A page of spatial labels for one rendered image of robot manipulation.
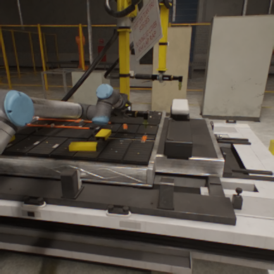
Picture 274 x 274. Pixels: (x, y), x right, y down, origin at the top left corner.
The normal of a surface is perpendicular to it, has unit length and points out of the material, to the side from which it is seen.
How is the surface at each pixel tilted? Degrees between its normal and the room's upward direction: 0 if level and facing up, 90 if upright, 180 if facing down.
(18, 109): 85
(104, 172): 90
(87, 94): 90
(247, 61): 90
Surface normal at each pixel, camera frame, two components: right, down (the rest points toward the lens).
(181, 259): 0.00, -0.93
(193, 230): -0.18, 0.35
